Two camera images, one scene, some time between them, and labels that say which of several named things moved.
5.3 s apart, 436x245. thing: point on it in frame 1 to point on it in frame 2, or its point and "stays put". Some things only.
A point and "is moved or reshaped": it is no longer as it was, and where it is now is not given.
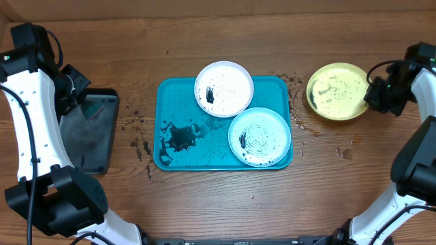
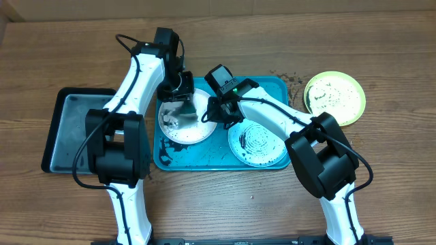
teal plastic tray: (187, 137) stays put
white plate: (224, 89) to (189, 135)
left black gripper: (82, 82) to (187, 88)
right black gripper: (372, 100) to (214, 103)
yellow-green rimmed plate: (336, 91) is moved or reshaped
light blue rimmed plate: (259, 137) stays put
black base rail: (302, 241) stays put
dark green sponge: (90, 107) to (188, 109)
